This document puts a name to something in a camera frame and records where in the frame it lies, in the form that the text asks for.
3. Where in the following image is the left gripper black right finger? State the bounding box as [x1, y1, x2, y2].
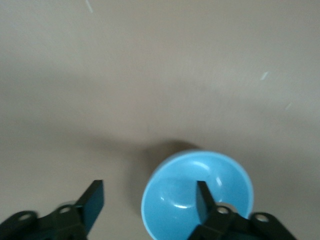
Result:
[188, 180, 299, 240]

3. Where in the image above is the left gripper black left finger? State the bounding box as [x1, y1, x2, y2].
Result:
[0, 179, 105, 240]

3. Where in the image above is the light blue bowl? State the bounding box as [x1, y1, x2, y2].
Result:
[140, 149, 255, 240]

